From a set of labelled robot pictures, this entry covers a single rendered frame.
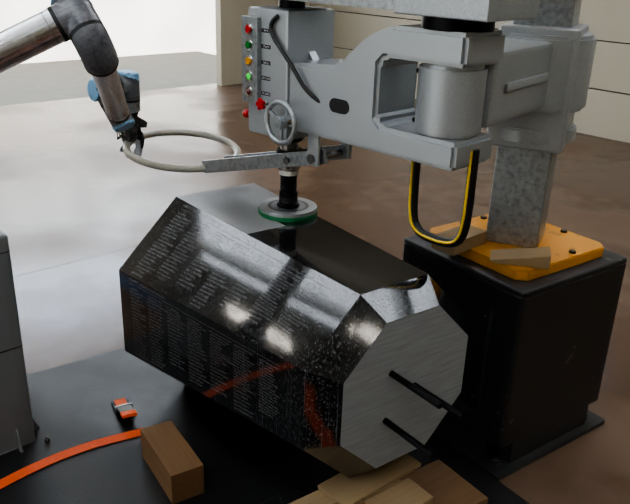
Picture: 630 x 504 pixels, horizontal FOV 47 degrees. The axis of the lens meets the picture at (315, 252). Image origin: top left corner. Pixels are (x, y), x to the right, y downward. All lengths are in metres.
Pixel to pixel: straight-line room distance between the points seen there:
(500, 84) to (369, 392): 0.96
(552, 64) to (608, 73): 5.97
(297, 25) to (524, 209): 1.04
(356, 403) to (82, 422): 1.34
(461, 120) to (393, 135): 0.21
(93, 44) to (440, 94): 1.11
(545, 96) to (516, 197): 0.39
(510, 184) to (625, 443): 1.16
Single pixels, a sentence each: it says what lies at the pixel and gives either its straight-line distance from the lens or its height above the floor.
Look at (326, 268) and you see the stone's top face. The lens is 2.24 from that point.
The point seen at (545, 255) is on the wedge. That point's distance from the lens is 2.63.
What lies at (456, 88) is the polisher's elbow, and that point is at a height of 1.43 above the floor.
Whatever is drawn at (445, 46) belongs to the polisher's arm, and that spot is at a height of 1.54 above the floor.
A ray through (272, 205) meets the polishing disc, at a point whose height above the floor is 0.90.
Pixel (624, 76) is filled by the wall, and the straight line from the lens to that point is 8.46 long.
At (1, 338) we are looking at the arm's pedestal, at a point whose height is 0.48.
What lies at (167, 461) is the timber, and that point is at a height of 0.13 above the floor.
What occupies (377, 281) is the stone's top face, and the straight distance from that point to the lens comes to 2.17.
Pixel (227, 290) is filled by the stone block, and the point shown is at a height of 0.73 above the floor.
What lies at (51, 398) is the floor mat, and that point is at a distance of 3.28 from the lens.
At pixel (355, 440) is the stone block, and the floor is 0.45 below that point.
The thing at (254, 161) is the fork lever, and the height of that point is 1.05.
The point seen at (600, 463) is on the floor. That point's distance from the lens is 3.09.
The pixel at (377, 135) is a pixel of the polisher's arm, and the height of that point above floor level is 1.26.
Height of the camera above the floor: 1.76
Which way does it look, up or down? 22 degrees down
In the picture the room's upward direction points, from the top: 2 degrees clockwise
